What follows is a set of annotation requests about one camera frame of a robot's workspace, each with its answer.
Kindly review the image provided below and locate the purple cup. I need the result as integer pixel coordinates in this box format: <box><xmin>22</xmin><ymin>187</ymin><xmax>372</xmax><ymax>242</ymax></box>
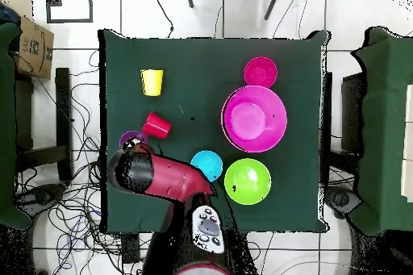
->
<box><xmin>119</xmin><ymin>130</ymin><xmax>149</xmax><ymax>148</ymax></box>

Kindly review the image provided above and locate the red cup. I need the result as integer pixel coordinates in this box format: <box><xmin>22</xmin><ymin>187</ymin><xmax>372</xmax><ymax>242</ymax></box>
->
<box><xmin>140</xmin><ymin>111</ymin><xmax>173</xmax><ymax>140</ymax></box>

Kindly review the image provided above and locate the large pink bowl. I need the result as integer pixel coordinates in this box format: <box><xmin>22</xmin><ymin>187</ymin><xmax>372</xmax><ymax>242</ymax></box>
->
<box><xmin>220</xmin><ymin>85</ymin><xmax>288</xmax><ymax>154</ymax></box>

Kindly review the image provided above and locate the yellow cup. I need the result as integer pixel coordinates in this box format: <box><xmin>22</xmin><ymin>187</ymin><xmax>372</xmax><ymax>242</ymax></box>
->
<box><xmin>140</xmin><ymin>69</ymin><xmax>165</xmax><ymax>98</ymax></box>

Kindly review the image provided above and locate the small light blue bowl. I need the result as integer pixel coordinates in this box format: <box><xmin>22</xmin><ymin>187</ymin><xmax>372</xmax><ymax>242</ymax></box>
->
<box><xmin>190</xmin><ymin>150</ymin><xmax>223</xmax><ymax>182</ymax></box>

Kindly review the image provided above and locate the dark green tablecloth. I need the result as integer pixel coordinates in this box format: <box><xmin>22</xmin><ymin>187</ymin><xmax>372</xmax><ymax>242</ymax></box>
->
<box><xmin>98</xmin><ymin>28</ymin><xmax>332</xmax><ymax>235</ymax></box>

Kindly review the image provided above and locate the black power adapter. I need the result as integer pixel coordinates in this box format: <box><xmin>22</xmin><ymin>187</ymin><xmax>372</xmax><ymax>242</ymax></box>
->
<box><xmin>121</xmin><ymin>234</ymin><xmax>140</xmax><ymax>264</ymax></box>

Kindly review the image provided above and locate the green bowl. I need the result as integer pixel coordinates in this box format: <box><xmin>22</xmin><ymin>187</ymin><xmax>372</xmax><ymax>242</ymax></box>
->
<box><xmin>223</xmin><ymin>157</ymin><xmax>273</xmax><ymax>206</ymax></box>

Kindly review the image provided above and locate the green clothed side table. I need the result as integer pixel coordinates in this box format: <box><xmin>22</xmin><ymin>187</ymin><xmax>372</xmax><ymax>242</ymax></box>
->
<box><xmin>349</xmin><ymin>26</ymin><xmax>413</xmax><ymax>237</ymax></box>
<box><xmin>0</xmin><ymin>21</ymin><xmax>33</xmax><ymax>231</ymax></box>

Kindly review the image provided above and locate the small crimson bowl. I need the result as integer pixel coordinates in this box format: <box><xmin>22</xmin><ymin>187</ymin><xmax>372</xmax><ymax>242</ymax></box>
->
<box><xmin>244</xmin><ymin>56</ymin><xmax>278</xmax><ymax>89</ymax></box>

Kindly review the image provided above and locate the cardboard box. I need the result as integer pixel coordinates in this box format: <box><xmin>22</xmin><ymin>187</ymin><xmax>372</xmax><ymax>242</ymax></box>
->
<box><xmin>12</xmin><ymin>15</ymin><xmax>55</xmax><ymax>80</ymax></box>

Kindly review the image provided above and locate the black chair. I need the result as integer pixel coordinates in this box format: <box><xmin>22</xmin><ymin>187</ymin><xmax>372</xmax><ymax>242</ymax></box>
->
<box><xmin>340</xmin><ymin>73</ymin><xmax>367</xmax><ymax>153</ymax></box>

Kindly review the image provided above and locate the tangle of cables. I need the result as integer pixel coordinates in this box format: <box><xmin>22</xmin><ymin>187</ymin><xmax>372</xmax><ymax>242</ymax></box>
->
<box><xmin>15</xmin><ymin>50</ymin><xmax>146</xmax><ymax>275</ymax></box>

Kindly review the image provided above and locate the black stool frame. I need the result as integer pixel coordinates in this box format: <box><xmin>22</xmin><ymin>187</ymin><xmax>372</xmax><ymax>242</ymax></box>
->
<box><xmin>14</xmin><ymin>67</ymin><xmax>73</xmax><ymax>182</ymax></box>

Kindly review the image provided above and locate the black pedestal leg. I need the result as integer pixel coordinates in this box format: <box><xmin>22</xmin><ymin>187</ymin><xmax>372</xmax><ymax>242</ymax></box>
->
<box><xmin>15</xmin><ymin>183</ymin><xmax>67</xmax><ymax>211</ymax></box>
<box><xmin>323</xmin><ymin>185</ymin><xmax>361</xmax><ymax>216</ymax></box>

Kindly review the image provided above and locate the black cable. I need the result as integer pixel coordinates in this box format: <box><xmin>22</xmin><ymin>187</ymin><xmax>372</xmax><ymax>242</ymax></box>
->
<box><xmin>151</xmin><ymin>0</ymin><xmax>175</xmax><ymax>39</ymax></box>

